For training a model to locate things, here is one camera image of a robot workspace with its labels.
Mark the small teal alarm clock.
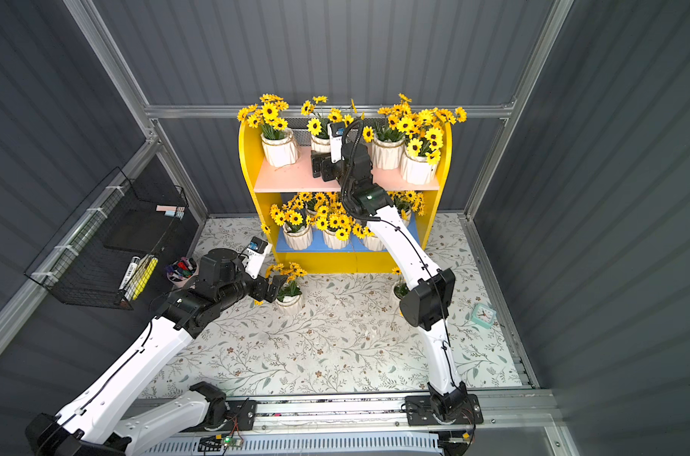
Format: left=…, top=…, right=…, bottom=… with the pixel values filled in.
left=470, top=302, right=497, bottom=330

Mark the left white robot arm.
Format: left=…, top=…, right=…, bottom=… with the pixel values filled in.
left=25, top=237, right=286, bottom=455

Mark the pink metal pen bucket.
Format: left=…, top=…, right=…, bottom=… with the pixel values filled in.
left=165, top=256, right=198, bottom=288

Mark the yellow wooden shelf unit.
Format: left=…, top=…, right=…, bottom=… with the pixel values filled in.
left=237, top=116, right=454, bottom=276

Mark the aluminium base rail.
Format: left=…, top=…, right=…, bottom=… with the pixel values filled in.
left=133, top=388, right=557, bottom=456

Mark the yellow marker in basket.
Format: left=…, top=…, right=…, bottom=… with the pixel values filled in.
left=126, top=256, right=158, bottom=301

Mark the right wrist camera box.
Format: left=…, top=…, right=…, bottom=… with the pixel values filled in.
left=328, top=122, right=345, bottom=163

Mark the black wire wall basket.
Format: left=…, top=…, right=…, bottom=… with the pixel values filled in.
left=25, top=175, right=192, bottom=311

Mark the sunflower pot taken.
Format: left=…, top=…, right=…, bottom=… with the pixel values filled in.
left=265, top=262, right=307, bottom=312
left=391, top=267, right=410, bottom=315

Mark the white marker in basket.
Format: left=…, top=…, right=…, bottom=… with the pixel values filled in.
left=119, top=256, right=141, bottom=290

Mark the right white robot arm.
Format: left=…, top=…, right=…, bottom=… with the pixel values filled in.
left=311, top=150, right=477, bottom=424

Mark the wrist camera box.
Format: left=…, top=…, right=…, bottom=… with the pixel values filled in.
left=244, top=237, right=272, bottom=279
left=328, top=122, right=345, bottom=163

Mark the shelf sunflower pot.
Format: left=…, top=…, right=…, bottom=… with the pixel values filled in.
left=314, top=193, right=354, bottom=250
left=389, top=190, right=425, bottom=225
left=269, top=192, right=314, bottom=251
left=396, top=93, right=468, bottom=185
left=301, top=95, right=358, bottom=154
left=352, top=222, right=385, bottom=252
left=363, top=104, right=405, bottom=170
left=237, top=93, right=299, bottom=169

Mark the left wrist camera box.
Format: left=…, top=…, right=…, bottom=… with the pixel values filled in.
left=244, top=237, right=272, bottom=279

